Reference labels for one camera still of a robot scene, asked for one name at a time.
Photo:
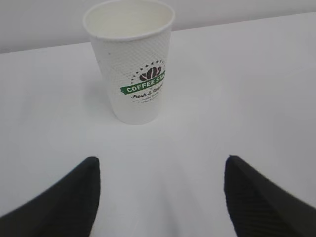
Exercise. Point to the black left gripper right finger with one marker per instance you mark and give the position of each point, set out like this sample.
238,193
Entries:
259,208

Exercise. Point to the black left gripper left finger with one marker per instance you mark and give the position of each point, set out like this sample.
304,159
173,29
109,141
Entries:
66,209

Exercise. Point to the white paper coffee cup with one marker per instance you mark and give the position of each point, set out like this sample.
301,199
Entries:
130,40

